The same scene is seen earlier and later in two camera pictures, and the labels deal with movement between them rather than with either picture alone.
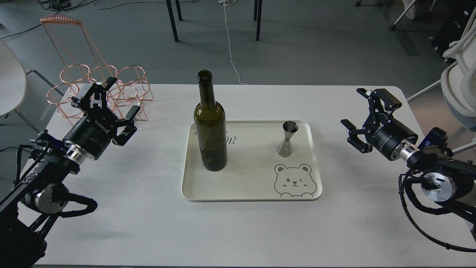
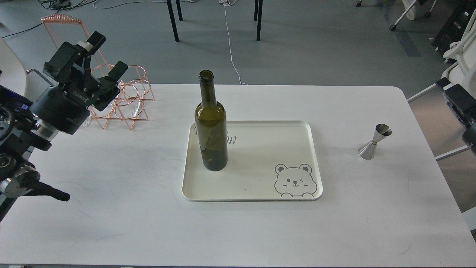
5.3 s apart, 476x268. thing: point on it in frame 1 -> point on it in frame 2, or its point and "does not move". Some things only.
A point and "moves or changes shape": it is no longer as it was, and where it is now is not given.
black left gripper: (92, 132) -> (66, 106)
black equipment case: (450, 30) does not move
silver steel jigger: (284, 149) moves or changes shape
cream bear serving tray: (254, 172) does not move
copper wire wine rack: (85, 66) does not move
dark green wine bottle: (210, 124) does not move
